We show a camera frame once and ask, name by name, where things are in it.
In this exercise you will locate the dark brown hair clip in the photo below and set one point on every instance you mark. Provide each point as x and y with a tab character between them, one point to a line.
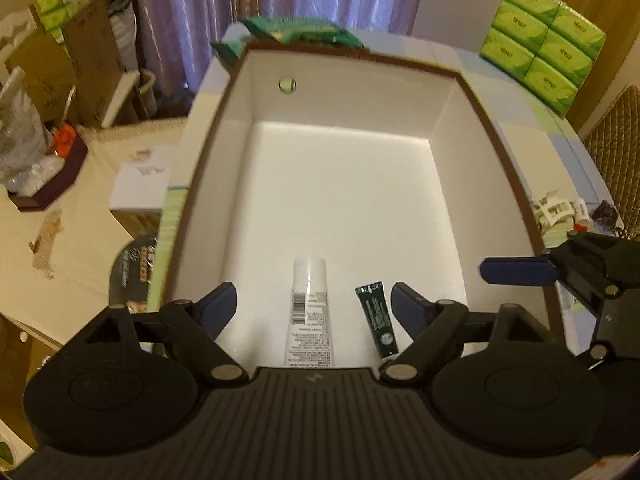
606	215

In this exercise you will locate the white hair claw clip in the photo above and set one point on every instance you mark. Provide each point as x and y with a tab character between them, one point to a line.
551	210

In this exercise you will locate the quilted brown chair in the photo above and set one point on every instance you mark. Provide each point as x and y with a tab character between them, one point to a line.
613	144

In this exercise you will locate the green wet wipes packets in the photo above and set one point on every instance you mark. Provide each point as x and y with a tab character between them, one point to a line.
314	31

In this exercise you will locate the cardboard box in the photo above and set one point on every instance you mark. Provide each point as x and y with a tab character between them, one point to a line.
88	62

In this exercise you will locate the dark green small tube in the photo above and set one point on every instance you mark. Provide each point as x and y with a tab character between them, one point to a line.
373	303

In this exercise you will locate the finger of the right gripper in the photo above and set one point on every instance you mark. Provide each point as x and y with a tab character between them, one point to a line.
519	271

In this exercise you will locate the white blue toothpaste tube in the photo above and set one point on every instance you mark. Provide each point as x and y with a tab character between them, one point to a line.
309	340

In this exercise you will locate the brown open storage box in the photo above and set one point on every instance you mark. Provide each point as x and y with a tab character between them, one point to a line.
389	170

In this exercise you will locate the green tissue pack stack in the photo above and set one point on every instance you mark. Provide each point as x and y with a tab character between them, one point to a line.
546	46

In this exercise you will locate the clear plastic bag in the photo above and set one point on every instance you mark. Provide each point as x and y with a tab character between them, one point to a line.
25	162

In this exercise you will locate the white small box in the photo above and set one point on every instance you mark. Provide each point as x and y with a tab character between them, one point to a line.
138	196

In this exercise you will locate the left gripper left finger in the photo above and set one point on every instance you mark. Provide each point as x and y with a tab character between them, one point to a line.
214	311

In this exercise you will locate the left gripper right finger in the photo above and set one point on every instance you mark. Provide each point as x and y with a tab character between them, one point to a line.
413	312

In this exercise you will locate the white small roll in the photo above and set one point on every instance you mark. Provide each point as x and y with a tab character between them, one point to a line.
581	213

